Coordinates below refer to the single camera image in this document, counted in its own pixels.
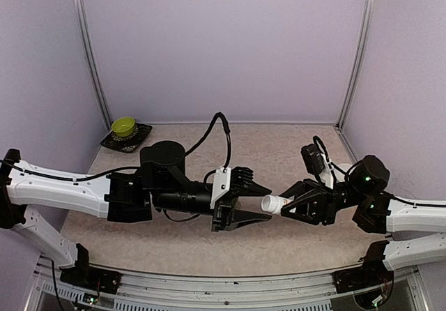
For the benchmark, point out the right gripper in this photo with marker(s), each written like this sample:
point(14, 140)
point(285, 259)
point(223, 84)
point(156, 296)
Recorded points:
point(318, 203)

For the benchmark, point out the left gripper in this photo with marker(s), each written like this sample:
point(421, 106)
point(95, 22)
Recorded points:
point(223, 207)

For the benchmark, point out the small white pill bottle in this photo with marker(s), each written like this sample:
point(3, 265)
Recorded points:
point(273, 204)

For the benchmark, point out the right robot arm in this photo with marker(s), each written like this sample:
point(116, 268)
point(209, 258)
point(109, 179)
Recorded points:
point(415, 229)

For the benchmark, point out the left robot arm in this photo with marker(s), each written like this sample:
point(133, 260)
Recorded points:
point(125, 194)

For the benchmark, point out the white bowl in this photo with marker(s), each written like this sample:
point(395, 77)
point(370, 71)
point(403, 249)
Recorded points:
point(341, 170)

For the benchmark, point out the black square tray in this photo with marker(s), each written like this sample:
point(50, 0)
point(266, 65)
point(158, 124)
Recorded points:
point(128, 143)

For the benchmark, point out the lime green bowl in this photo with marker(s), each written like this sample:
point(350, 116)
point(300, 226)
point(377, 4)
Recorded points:
point(123, 127)

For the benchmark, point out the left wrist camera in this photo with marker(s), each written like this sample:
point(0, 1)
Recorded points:
point(221, 184)

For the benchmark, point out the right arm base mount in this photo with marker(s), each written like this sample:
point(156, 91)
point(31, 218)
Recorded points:
point(360, 278)

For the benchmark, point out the right aluminium frame post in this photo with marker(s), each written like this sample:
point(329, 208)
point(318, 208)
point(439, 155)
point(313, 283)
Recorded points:
point(357, 62)

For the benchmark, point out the aluminium frame post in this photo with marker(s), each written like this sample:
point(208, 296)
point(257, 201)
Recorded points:
point(357, 62)
point(91, 63)

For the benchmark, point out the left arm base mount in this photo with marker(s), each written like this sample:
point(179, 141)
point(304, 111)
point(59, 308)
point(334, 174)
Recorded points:
point(92, 278)

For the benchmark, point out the front aluminium rail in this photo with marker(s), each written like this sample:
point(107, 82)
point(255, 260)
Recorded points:
point(151, 291)

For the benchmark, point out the left aluminium frame post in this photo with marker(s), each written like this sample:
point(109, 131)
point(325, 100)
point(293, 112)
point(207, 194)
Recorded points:
point(91, 63)

